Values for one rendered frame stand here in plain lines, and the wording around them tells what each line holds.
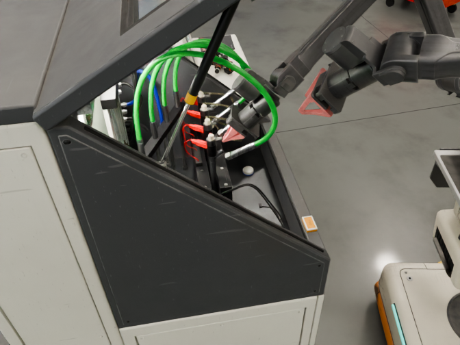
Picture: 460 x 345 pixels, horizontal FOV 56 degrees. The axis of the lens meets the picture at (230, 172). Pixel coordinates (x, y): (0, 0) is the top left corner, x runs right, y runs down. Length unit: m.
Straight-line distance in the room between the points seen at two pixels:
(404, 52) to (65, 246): 0.77
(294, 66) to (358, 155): 2.00
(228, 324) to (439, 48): 0.90
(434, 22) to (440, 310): 1.17
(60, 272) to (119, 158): 0.36
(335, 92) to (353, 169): 2.07
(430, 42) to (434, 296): 1.40
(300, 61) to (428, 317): 1.23
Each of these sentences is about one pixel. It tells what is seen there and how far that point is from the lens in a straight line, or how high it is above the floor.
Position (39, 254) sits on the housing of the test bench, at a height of 1.14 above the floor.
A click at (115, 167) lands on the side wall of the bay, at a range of 0.85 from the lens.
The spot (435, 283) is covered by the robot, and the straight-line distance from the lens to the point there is 2.11.
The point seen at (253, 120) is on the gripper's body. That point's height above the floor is 1.21.
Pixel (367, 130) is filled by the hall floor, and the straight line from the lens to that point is 3.36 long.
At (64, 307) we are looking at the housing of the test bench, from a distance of 1.20.
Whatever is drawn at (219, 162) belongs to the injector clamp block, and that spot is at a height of 0.98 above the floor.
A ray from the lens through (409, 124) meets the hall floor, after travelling 3.51.
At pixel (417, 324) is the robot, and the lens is 1.97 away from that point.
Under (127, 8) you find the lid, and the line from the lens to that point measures 0.87.
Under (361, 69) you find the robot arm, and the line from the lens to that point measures 0.88.
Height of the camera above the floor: 1.87
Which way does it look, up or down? 41 degrees down
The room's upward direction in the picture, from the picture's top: 2 degrees counter-clockwise
